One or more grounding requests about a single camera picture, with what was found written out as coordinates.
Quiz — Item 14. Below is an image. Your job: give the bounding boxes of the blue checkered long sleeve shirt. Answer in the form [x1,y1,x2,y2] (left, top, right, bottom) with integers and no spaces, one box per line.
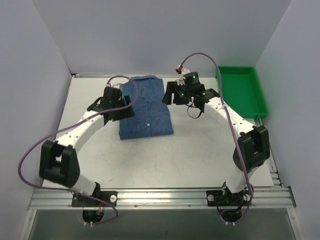
[119,75,174,140]

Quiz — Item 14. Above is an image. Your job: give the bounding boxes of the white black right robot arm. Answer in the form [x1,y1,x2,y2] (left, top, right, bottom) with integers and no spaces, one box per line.
[162,72,270,205]

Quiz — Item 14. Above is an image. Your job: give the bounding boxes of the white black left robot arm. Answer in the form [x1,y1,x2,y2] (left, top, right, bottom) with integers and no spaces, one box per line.
[39,85,135,206]

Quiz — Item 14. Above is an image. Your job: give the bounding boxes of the green plastic bin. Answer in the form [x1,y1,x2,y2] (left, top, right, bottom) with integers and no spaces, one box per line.
[216,65,269,119]

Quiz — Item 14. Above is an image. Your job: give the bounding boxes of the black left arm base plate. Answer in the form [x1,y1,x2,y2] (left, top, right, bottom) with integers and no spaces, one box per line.
[71,190,118,208]

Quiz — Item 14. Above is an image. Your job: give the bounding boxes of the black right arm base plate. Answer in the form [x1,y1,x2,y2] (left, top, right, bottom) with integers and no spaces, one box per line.
[206,189,251,207]

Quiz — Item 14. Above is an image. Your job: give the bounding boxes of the aluminium front frame rail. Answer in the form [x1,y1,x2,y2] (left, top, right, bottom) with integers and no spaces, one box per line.
[29,187,296,210]

